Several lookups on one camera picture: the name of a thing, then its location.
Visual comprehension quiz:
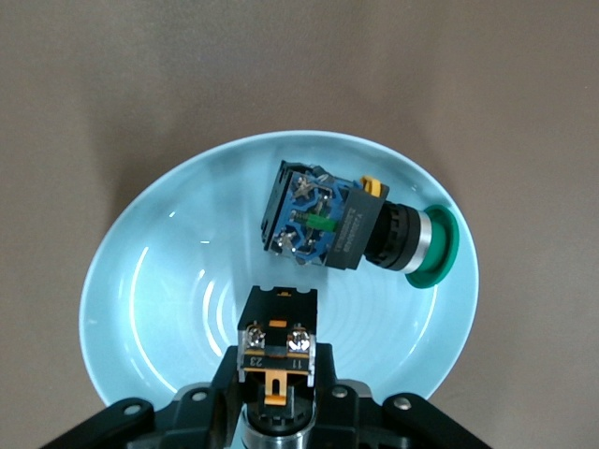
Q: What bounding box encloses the black blue small part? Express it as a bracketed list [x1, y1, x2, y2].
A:
[259, 159, 461, 290]

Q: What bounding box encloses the light blue round plate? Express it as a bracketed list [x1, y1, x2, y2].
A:
[78, 129, 481, 407]

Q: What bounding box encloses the orange push button switch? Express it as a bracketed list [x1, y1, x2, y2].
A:
[236, 285, 320, 449]

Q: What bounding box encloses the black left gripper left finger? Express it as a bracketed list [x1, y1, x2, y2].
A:
[41, 344, 247, 449]

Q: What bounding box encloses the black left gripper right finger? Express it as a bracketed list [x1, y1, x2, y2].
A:
[310, 342, 493, 449]

